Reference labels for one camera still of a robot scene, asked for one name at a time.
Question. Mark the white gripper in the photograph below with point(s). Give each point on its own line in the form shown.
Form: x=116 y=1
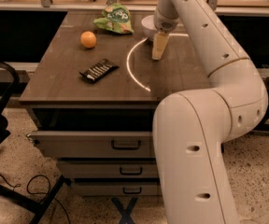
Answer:
x=164 y=24

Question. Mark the white bowl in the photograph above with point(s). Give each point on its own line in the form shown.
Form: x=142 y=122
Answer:
x=148 y=27

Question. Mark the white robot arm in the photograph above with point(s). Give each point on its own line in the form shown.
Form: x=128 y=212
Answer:
x=189 y=127

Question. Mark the black rxbar chocolate bar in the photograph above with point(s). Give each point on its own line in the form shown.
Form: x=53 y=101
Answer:
x=99 y=70

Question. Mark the green chip bag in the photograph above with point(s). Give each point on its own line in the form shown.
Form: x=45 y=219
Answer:
x=116 y=18

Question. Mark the orange fruit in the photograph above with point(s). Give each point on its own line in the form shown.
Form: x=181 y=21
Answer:
x=88 y=40

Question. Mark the grey drawer cabinet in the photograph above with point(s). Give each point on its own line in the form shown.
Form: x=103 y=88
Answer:
x=58 y=98

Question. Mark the top drawer with handle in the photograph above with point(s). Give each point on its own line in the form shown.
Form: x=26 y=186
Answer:
x=94 y=145

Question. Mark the drawer with handle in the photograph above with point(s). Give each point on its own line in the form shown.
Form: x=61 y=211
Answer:
x=94 y=145
x=108 y=169
x=117 y=188

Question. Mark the middle drawer with handle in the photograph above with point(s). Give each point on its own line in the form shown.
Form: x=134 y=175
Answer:
x=108 y=169

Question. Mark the bottom drawer with handle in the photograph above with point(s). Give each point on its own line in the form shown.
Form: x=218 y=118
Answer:
x=117 y=188

